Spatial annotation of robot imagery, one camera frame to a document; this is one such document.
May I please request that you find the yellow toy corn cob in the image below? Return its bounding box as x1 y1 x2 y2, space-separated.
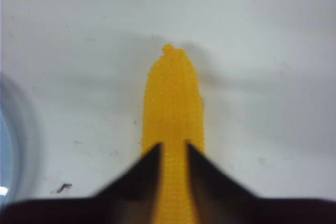
141 44 204 223

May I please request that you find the light blue round plate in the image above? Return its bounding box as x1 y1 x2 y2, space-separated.
1 74 40 206

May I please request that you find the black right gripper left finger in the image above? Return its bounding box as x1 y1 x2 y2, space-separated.
1 144 162 223

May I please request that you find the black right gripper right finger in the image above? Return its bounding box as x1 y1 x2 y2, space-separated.
187 143 335 223

